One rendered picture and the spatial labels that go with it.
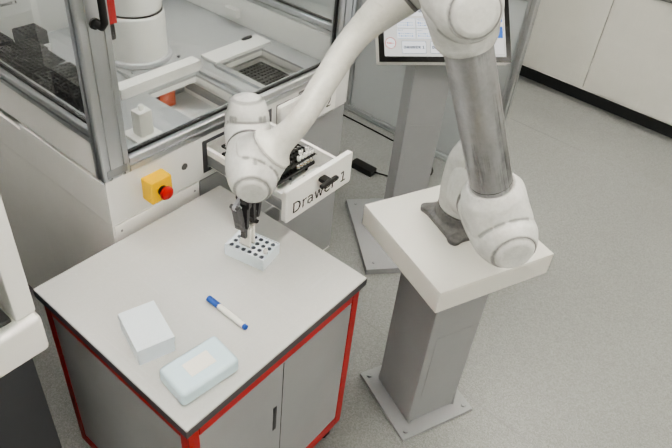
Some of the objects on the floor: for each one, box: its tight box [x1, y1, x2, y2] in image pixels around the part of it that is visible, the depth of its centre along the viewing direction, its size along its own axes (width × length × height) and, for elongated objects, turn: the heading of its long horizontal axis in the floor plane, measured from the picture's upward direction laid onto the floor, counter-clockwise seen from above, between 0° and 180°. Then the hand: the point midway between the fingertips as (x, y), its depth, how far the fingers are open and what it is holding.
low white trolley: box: [33, 185, 367, 448], centre depth 186 cm, size 58×62×76 cm
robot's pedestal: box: [360, 272, 489, 442], centre depth 209 cm, size 30×30×76 cm
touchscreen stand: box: [346, 65, 450, 275], centre depth 271 cm, size 50×45×102 cm
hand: (247, 233), depth 168 cm, fingers closed, pressing on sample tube
